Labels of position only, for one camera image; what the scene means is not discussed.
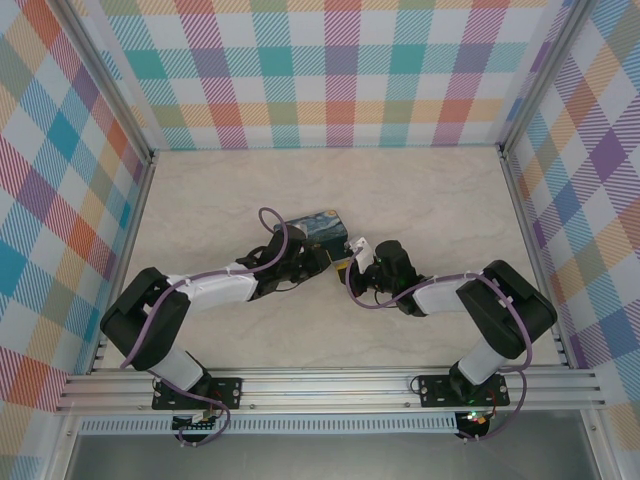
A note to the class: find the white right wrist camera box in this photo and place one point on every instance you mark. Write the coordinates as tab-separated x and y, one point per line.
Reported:
361	246

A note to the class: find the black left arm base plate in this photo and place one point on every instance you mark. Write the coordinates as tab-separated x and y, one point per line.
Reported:
227	392

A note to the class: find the aluminium right side rail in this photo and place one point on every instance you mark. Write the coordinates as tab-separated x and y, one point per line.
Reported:
525	225

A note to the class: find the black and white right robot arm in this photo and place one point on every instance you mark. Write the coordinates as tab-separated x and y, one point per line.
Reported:
510	305

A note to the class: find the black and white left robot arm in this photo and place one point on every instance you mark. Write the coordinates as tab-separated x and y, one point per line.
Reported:
145	320

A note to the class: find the aluminium frame post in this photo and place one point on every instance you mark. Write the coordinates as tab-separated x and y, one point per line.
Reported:
107	82
542	75

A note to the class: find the starry night print box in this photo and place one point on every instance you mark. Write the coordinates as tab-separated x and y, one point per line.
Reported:
320	225

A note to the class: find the grey metal panel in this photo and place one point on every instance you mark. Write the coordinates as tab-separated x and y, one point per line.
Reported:
325	457

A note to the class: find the long aluminium mounting rail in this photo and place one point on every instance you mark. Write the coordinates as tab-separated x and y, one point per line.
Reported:
325	390

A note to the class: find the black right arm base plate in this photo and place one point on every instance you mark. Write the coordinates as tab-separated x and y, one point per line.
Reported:
435	392

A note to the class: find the aluminium left frame post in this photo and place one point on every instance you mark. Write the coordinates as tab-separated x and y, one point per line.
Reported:
107	82

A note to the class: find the aluminium left side rail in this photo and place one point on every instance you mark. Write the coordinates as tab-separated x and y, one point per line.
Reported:
131	235

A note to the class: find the aluminium right frame post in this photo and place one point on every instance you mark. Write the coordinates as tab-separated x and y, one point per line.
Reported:
542	75

